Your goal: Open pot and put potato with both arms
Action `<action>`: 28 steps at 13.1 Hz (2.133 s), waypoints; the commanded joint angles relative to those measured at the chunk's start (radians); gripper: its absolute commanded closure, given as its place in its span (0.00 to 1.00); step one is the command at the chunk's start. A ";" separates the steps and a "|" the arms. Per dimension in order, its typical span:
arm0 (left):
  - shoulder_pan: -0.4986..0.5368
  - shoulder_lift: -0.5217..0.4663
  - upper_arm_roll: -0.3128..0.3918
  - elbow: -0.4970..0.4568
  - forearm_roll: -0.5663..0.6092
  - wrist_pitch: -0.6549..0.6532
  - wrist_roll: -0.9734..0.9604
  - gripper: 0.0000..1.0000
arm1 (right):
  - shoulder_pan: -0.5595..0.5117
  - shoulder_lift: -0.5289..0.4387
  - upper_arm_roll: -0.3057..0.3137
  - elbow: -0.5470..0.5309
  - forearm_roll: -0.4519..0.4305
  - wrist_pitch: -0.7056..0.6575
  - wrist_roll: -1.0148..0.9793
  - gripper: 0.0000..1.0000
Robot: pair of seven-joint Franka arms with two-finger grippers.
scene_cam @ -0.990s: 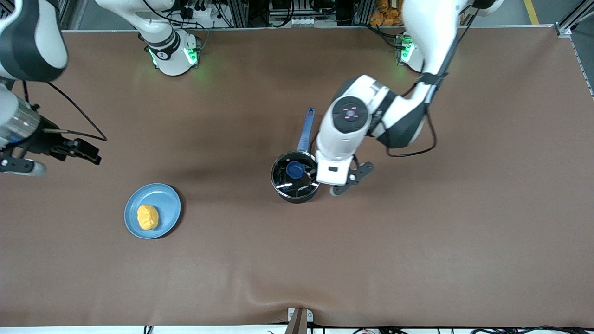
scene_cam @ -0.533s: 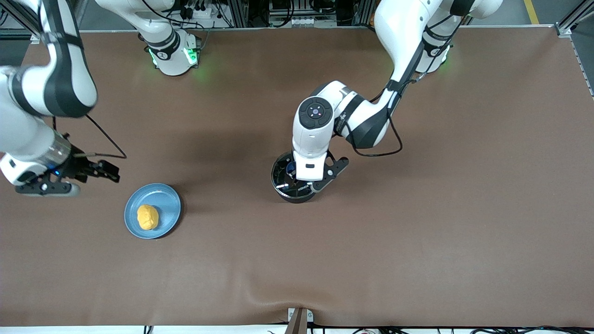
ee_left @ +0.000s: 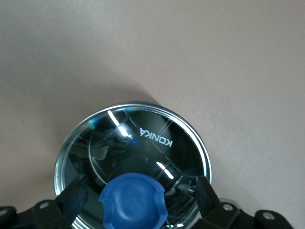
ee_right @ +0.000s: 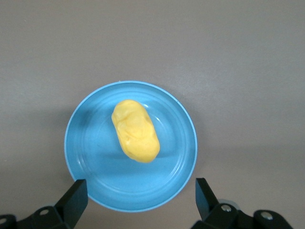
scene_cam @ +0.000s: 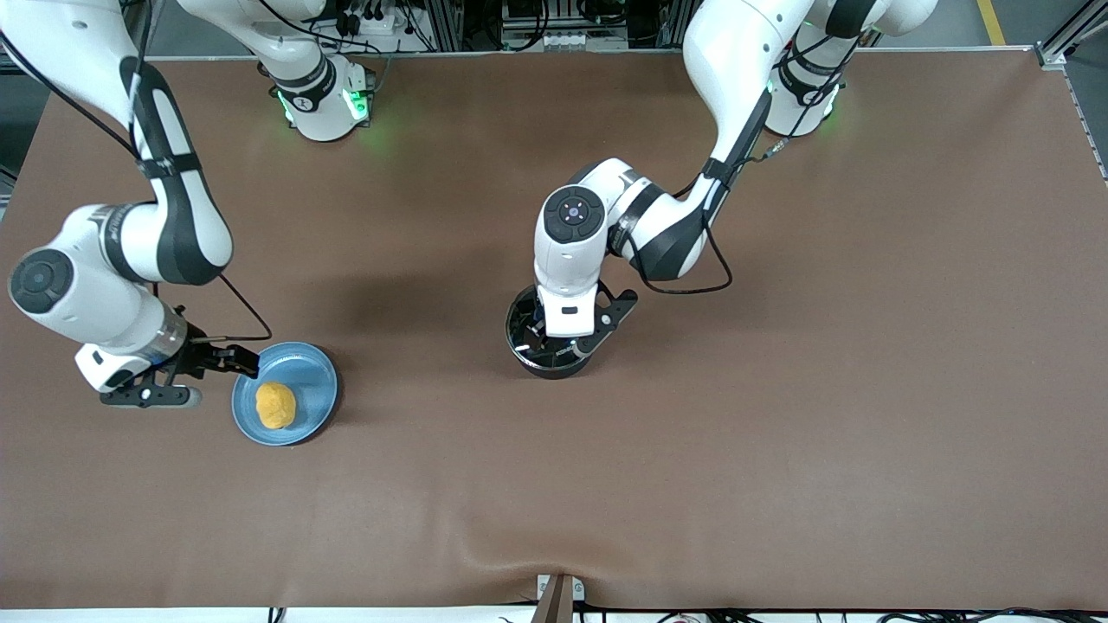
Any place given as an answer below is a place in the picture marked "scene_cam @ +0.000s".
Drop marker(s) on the blue round plate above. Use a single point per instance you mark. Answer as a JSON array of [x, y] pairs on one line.
[[310, 381]]

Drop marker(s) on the yellow potato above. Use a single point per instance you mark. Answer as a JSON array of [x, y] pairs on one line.
[[276, 406]]

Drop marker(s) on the aluminium frame corner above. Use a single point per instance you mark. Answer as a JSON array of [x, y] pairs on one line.
[[1052, 56]]

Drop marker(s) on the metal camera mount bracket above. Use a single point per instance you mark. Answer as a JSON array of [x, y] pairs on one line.
[[558, 603]]

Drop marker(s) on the white terminal strip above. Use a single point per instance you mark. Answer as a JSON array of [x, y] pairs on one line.
[[584, 41]]

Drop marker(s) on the white power strip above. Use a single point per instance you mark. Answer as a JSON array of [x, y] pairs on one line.
[[381, 22]]

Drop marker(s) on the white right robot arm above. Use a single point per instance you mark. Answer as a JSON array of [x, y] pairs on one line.
[[173, 199]]

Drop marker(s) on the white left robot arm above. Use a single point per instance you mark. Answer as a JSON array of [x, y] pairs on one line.
[[736, 61]]

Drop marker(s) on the brown table cover mat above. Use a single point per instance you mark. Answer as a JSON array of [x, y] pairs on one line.
[[692, 484]]

